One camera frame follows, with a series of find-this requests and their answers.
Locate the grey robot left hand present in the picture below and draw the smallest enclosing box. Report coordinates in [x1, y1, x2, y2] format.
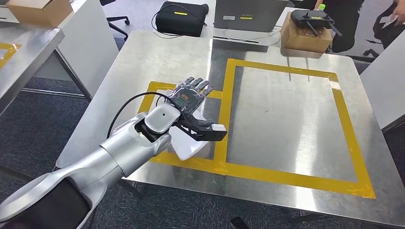
[168, 76, 214, 121]

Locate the white curved plastic part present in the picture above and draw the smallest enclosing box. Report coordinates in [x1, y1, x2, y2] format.
[164, 107, 216, 161]

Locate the steel workbench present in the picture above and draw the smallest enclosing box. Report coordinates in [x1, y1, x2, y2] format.
[55, 30, 405, 227]
[0, 22, 93, 116]

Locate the black carry case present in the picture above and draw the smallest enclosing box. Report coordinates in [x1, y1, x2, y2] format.
[155, 1, 210, 38]

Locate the black office chair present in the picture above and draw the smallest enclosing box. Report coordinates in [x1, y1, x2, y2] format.
[99, 0, 130, 41]

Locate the grey laptop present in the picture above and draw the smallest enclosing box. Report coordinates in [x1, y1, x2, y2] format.
[213, 0, 289, 46]

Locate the white cabinet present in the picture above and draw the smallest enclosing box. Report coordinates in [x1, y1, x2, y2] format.
[33, 0, 119, 97]

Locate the brown cardboard box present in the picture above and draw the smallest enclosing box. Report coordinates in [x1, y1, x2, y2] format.
[6, 0, 74, 28]
[280, 12, 333, 53]

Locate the person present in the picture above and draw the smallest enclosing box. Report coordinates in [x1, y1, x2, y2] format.
[373, 0, 405, 50]
[320, 0, 366, 53]

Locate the black chair base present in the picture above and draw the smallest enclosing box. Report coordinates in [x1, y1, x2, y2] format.
[346, 48, 380, 63]

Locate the white desk panel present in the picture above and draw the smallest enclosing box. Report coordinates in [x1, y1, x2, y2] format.
[359, 30, 405, 132]

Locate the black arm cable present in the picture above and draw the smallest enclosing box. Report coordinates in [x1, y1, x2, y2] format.
[107, 92, 178, 140]

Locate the black case cable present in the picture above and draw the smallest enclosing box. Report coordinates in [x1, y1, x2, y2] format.
[151, 4, 208, 40]

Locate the white laptop cable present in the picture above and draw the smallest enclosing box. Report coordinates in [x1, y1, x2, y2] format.
[221, 28, 282, 43]

